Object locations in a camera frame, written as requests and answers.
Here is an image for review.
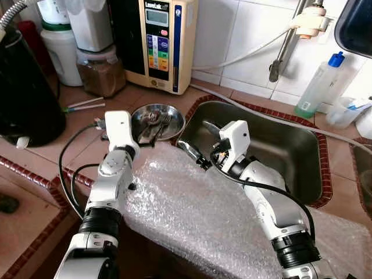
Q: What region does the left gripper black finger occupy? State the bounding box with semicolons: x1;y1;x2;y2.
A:
142;113;158;143

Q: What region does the steel fork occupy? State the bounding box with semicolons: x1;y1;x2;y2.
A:
162;115;177;143

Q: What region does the large steel sink basin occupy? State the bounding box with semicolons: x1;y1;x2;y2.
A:
174;100;323;204

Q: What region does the clear bubble wrap sheet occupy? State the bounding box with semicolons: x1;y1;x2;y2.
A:
119;141;372;279

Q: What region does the jar of brown powder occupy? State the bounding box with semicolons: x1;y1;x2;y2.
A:
76;45;127;98

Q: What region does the beige water ionizer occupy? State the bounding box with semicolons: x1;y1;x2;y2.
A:
125;0;198;95

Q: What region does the clear bottle blue cap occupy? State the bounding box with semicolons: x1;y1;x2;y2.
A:
294;51;345;119

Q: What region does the white canister green band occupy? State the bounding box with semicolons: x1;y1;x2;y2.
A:
40;22;83;87

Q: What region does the black kettle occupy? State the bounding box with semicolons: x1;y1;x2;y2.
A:
0;26;66;149

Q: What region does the white detergent bottle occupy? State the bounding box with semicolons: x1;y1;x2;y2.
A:
355;108;372;139

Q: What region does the clear plastic cup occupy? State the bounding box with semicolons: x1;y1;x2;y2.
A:
325;96;361;130

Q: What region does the small steel sink basin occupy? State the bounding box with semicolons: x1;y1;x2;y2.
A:
350;142;372;219

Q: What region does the blue white toothbrush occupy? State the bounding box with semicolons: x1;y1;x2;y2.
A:
343;98;372;112

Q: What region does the beige faucet diverter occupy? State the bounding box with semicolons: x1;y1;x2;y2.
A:
291;6;333;40

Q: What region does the dark green round object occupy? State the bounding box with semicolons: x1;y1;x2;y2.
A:
0;195;19;213

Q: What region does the dark red container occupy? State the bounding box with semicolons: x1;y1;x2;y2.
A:
16;20;52;73

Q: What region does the white labelled bottle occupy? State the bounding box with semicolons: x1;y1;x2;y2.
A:
36;0;71;25

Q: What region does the dark blue tray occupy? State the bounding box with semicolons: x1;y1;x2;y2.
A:
334;0;372;58

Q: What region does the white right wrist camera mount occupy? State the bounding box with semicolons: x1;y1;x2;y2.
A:
218;120;252;166

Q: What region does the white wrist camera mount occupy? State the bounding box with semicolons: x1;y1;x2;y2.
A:
218;120;252;166
103;110;140;155

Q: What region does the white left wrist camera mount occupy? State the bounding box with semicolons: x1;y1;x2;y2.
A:
103;110;140;155

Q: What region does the grey drain hose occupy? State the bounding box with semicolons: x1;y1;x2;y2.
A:
189;83;372;153

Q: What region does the short black left arm cable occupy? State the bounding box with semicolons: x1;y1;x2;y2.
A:
70;164;101;204

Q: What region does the long black left arm cable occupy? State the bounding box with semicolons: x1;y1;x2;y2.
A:
58;122;105;220

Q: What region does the steel wall faucet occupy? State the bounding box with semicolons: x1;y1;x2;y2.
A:
269;0;326;83

